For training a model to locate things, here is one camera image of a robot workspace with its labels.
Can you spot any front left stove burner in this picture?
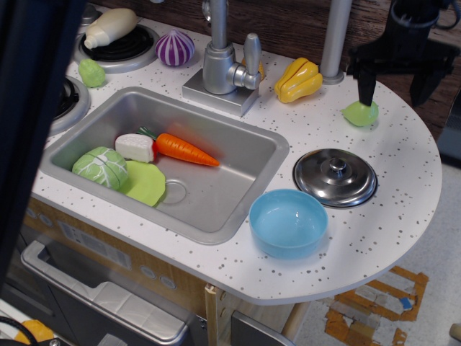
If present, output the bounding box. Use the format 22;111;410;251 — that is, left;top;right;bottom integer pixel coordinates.
48;76;91;136

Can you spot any light green plastic plate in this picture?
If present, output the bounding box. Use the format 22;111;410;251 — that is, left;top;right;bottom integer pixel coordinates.
118;161;166;207

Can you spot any green toy cabbage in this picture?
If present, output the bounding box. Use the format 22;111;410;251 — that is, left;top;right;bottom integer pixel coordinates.
71;146;128;190

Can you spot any light blue plastic bowl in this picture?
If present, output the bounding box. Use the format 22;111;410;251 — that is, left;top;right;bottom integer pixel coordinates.
249;189;328;260

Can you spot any cream toy sauce bottle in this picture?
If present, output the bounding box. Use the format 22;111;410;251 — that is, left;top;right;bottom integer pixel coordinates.
84;8;138;49

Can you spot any green toy pear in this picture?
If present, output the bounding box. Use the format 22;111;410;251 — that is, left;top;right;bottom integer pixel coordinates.
341;101;379;127

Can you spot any yellow toy bell pepper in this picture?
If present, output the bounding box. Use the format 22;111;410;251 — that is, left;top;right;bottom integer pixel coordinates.
274;58;323;103

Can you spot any silver stove knob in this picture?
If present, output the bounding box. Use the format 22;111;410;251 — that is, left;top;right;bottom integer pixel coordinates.
81;4;102;27

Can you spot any black cable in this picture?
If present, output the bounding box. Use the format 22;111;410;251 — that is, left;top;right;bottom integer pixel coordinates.
0;316;40;346

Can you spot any white toy radish piece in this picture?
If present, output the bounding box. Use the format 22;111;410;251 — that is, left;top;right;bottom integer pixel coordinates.
115;133;158;163

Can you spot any grey support pole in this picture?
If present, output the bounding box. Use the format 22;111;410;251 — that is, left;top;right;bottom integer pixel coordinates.
320;0;352;85

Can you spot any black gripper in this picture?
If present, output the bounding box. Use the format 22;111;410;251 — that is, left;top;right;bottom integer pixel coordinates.
346;1;460;107

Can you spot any yellow toy corn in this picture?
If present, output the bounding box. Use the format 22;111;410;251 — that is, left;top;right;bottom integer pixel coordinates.
241;58;265;80

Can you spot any grey metal sink basin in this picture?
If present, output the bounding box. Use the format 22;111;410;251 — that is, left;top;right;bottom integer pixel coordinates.
40;87;289;244

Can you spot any grey oven door handle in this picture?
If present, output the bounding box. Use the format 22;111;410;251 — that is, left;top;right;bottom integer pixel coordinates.
21;241;194;345

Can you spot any back right stove burner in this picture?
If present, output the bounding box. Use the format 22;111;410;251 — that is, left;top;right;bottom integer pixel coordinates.
73;25;159;74

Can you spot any stove burner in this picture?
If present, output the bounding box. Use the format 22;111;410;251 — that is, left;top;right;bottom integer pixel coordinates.
48;76;91;136
73;25;159;74

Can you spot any silver toy faucet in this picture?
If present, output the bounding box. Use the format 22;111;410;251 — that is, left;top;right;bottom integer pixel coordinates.
182;0;262;117

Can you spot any steel pot lid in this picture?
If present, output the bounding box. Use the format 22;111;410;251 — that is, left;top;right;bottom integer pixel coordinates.
292;148;378;208

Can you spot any small green toy vegetable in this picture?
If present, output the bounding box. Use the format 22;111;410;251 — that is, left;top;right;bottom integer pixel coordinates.
78;59;105;88

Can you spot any purple striped toy onion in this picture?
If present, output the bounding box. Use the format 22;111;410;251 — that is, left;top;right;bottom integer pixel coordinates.
155;29;195;66

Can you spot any orange toy carrot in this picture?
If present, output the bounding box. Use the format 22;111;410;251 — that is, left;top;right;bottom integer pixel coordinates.
137;126;220;167

